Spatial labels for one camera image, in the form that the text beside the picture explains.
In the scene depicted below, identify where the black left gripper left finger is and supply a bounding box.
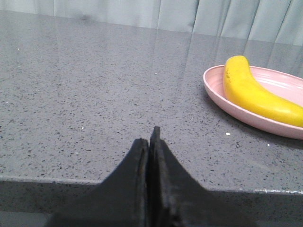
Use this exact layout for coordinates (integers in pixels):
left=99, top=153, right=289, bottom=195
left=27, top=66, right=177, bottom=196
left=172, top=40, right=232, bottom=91
left=46, top=139, right=148, bottom=227

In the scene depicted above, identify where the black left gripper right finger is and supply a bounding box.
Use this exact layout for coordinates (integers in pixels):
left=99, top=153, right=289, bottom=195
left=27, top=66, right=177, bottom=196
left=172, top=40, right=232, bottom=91
left=148, top=126, right=255, bottom=227

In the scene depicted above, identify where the yellow banana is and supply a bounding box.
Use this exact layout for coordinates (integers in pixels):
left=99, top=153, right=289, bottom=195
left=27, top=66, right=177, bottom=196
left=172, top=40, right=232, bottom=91
left=223, top=55, right=303, bottom=127

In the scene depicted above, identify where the pink plate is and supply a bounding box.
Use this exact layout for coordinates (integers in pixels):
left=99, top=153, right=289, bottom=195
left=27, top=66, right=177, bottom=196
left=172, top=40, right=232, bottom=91
left=203, top=65, right=303, bottom=140

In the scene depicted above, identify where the pale grey-green curtain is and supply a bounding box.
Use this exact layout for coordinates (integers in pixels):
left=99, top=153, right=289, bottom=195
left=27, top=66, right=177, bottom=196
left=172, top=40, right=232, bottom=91
left=0, top=0, right=303, bottom=46

